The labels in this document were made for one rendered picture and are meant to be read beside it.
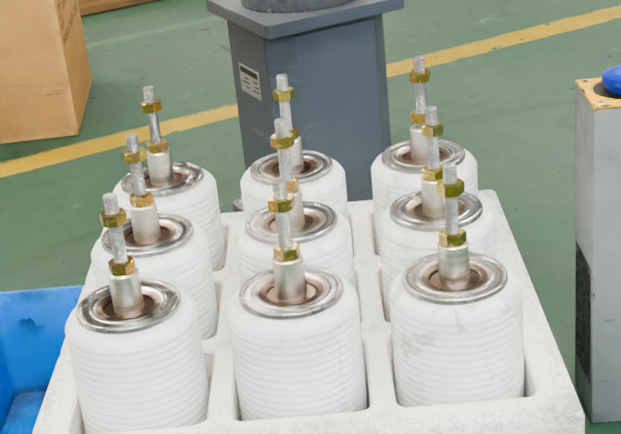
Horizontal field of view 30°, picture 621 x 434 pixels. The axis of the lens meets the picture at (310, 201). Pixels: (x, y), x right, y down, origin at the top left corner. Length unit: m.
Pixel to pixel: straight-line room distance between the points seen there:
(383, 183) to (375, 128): 0.43
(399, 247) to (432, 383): 0.13
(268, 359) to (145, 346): 0.09
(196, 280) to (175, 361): 0.13
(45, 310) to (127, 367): 0.39
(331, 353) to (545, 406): 0.15
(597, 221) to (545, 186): 0.59
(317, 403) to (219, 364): 0.10
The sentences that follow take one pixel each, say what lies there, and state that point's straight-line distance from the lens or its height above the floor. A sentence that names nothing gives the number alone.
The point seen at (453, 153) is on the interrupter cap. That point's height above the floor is 0.25.
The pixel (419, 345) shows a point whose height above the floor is 0.22.
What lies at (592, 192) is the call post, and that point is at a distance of 1.01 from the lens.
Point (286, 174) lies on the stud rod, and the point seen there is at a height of 0.30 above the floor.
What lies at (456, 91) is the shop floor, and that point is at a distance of 1.99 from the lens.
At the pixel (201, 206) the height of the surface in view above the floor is 0.24.
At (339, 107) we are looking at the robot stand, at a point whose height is 0.18.
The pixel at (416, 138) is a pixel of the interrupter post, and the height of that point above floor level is 0.27.
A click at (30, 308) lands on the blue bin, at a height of 0.10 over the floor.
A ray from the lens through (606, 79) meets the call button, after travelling 1.00.
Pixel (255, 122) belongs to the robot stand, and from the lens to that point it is 1.46.
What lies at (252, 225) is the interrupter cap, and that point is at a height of 0.25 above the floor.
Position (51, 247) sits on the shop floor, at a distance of 1.58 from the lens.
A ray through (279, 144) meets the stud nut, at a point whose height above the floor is 0.32.
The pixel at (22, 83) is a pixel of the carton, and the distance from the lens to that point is 1.96.
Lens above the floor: 0.65
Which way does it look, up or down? 24 degrees down
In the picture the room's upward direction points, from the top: 6 degrees counter-clockwise
